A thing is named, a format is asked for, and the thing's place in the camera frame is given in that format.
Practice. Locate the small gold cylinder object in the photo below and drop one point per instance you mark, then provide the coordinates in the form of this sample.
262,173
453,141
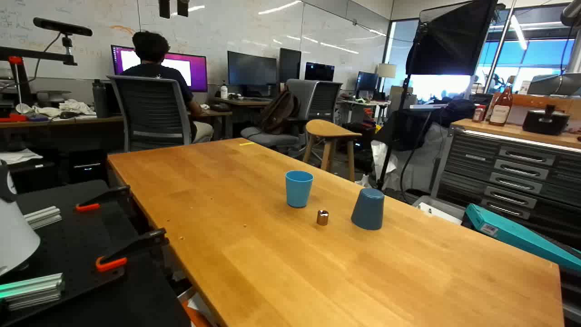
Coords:
322,217

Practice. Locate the light blue upright cup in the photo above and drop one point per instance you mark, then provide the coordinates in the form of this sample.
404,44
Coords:
299,186

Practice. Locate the dark blue upturned cup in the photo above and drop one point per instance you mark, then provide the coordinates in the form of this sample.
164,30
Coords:
370,210

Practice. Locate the wooden stool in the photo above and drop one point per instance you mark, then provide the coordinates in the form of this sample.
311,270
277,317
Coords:
330,133

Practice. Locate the dark monitor centre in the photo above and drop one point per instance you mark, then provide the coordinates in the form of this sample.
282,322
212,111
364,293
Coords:
251,75

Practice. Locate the purple lit monitor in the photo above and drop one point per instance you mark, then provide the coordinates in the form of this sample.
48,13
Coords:
193,68

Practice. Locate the grey mesh office chair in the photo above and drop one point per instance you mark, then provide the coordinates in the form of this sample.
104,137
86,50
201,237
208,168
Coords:
153,111

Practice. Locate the seated person dark hair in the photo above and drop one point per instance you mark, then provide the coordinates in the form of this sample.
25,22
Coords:
152,50

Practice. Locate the teal case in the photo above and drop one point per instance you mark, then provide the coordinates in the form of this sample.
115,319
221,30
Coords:
522,237

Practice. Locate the black softbox light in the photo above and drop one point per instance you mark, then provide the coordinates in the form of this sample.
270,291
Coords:
449,39

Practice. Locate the lower black orange clamp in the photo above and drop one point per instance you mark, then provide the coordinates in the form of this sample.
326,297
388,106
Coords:
119,259

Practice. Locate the black orange clamp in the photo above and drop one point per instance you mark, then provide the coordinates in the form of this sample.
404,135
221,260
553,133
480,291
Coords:
121,195
119,259

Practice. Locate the upper black orange clamp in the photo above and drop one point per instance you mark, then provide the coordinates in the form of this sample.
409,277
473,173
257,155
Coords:
121,195

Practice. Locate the red labelled bottle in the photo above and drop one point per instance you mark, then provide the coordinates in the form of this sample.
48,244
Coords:
502,108

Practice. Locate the grey drawer cabinet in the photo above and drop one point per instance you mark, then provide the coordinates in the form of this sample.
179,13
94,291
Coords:
531,179

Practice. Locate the black device on cabinet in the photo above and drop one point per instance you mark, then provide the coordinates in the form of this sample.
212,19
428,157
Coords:
547,121

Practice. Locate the aluminium extrusion bars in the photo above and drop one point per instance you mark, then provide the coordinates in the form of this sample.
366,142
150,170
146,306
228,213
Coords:
32,291

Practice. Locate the black camera on stand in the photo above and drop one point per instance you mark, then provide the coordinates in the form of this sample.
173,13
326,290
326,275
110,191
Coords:
66,32

